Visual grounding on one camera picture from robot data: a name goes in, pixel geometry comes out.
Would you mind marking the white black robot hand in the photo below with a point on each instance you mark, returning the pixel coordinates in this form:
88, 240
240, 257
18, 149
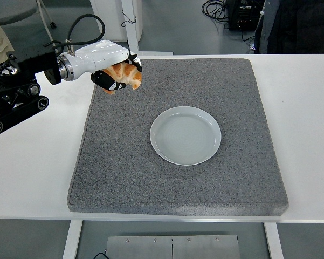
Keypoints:
97, 58

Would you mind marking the orange white croissant bread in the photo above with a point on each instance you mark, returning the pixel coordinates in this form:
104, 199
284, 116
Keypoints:
129, 74

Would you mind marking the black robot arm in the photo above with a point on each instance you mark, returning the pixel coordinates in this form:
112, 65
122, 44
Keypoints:
29, 60

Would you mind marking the grey round plate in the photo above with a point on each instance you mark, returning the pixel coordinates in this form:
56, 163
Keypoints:
186, 136

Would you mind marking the grey metal plate with screws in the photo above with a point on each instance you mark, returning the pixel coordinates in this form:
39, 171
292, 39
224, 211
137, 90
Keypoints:
172, 248

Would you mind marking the white table column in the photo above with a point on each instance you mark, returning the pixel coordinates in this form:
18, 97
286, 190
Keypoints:
132, 32

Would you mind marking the white cabinet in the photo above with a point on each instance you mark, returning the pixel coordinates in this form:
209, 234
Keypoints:
113, 10

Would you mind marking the grey chair with casters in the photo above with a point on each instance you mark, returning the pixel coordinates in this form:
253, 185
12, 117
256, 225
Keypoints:
13, 10

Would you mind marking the black equipment box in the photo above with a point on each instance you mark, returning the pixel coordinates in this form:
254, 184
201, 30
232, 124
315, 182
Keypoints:
242, 14

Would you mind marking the grey speckled square mat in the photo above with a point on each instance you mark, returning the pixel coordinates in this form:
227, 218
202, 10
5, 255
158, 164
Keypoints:
178, 189

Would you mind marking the white table leg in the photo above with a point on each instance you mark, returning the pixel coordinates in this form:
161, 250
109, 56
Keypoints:
72, 240
274, 242

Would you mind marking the person in dark clothes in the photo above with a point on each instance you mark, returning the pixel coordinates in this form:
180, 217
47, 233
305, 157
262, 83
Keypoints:
293, 27

